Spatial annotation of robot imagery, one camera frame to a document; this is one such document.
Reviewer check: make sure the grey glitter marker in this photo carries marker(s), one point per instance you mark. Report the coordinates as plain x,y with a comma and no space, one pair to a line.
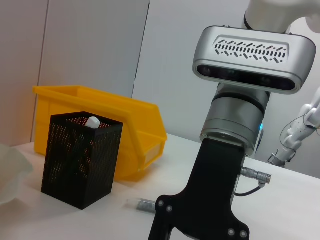
142,205

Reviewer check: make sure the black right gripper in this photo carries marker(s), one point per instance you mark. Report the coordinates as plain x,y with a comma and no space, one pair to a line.
212,187

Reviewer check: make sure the white humanoid robot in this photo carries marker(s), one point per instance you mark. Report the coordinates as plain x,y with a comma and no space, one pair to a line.
297,135

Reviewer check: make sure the black mesh pen holder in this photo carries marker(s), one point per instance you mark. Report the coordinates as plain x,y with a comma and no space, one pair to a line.
80,160

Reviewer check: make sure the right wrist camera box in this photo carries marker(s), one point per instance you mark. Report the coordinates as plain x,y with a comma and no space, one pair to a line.
252,60

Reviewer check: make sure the green toothbrush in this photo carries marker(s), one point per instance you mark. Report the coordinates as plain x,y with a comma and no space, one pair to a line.
93,122

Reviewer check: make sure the yellow plastic bin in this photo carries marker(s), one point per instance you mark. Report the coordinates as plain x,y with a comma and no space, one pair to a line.
145,117

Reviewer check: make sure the translucent green fruit bowl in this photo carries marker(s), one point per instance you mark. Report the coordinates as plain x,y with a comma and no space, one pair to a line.
12,172

